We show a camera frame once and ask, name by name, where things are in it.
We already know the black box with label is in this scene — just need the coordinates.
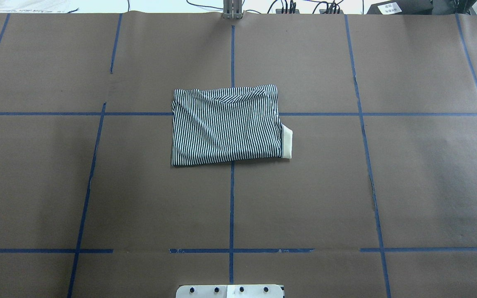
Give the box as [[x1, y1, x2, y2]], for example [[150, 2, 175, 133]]
[[366, 0, 433, 15]]

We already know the aluminium frame post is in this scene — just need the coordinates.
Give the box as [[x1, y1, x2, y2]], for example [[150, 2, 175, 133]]
[[222, 0, 243, 19]]

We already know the clear plastic bag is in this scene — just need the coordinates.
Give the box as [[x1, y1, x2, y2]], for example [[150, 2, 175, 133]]
[[0, 0, 71, 13]]

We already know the brown paper table cover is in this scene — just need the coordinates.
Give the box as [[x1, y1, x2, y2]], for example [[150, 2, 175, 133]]
[[0, 12, 477, 298]]

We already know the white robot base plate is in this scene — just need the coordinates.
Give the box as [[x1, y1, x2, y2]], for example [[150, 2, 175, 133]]
[[175, 284, 285, 298]]

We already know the striped polo shirt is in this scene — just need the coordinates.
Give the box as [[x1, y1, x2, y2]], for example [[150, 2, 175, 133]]
[[171, 84, 293, 167]]

